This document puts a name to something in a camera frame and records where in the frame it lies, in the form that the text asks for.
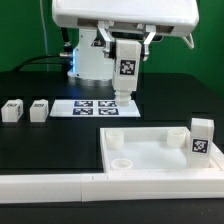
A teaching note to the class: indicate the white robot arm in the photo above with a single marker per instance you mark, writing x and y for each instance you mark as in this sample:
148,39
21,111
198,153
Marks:
90,67

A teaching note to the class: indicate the white L-shaped obstacle wall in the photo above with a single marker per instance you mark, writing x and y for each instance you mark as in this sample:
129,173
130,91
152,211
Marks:
103,187

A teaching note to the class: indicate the white marker sheet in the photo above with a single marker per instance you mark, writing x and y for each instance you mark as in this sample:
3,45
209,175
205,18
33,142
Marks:
92,108

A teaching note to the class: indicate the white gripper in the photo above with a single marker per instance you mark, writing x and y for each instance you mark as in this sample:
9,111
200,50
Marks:
166,17

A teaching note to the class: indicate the white square tabletop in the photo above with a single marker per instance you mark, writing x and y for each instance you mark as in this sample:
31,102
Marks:
142,149

